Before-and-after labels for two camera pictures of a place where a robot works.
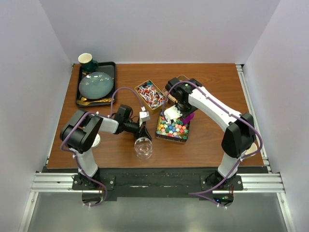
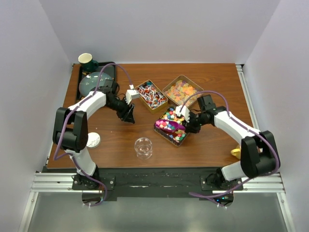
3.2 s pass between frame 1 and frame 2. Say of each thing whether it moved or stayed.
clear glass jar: stayed
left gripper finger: moved
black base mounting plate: stayed
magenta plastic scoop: moved
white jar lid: stayed
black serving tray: stayed
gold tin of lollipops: stayed
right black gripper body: moved
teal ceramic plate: stayed
